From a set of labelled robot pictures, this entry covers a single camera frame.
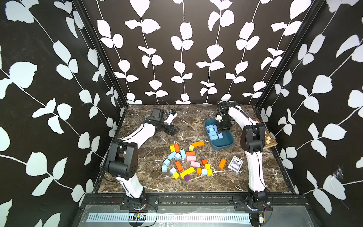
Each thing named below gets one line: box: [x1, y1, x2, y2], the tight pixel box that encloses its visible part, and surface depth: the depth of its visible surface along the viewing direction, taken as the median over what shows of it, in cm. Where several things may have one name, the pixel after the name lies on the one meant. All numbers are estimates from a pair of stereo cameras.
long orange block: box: [191, 140, 205, 148], surface depth 100 cm
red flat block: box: [185, 151, 196, 157], surface depth 94 cm
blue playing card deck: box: [227, 155, 244, 173], surface depth 88 cm
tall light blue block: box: [180, 148, 187, 159], surface depth 93 cm
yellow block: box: [169, 143, 176, 153], surface depth 95 cm
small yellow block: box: [172, 171, 180, 180], surface depth 83 cm
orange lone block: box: [218, 158, 227, 170], surface depth 90 cm
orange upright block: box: [174, 160, 184, 171], surface depth 87 cm
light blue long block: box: [167, 151, 177, 161], surface depth 92 cm
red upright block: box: [173, 143, 181, 153], surface depth 95 cm
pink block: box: [190, 160, 201, 168], surface depth 90 cm
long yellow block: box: [180, 166, 196, 179], surface depth 86 cm
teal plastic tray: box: [204, 118, 235, 150], surface depth 102 cm
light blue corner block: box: [161, 165, 167, 173], surface depth 86 cm
